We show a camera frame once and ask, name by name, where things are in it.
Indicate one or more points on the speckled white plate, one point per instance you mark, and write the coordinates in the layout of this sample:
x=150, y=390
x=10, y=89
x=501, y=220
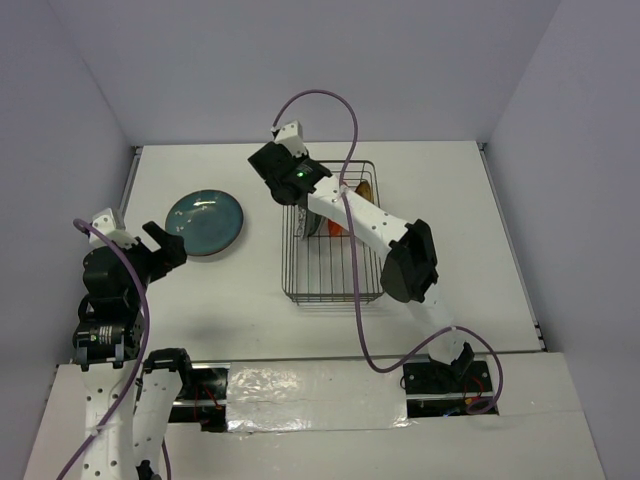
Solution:
x=302, y=232

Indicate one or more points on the silver foil tape patch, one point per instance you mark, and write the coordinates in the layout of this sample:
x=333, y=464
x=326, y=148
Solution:
x=323, y=395

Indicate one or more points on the wire dish rack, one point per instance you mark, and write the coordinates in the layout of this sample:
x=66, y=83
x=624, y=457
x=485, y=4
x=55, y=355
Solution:
x=318, y=269

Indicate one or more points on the black mounting rail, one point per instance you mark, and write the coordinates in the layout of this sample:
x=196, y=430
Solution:
x=197, y=395

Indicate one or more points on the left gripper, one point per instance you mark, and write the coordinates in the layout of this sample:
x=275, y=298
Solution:
x=172, y=251

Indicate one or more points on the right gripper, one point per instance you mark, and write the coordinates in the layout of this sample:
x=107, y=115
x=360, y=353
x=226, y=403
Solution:
x=297, y=159

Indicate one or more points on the yellow brown plate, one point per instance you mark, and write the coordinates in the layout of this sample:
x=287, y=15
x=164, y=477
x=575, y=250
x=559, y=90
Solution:
x=364, y=190

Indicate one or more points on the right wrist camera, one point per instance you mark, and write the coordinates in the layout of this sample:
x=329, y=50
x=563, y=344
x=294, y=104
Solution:
x=290, y=136

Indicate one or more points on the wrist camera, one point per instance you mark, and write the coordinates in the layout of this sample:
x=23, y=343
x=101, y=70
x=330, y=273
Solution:
x=110, y=223
x=290, y=136

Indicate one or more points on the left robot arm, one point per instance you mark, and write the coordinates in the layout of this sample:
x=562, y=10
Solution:
x=129, y=391

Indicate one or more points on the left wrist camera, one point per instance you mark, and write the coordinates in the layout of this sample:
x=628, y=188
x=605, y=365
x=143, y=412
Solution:
x=110, y=223

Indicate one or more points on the dark green plate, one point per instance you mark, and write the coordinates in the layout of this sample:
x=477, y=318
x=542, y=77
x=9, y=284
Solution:
x=209, y=221

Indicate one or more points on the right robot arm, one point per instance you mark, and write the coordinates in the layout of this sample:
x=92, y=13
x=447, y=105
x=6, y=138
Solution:
x=407, y=249

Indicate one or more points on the orange plate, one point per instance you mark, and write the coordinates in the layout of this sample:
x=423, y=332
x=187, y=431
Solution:
x=334, y=229

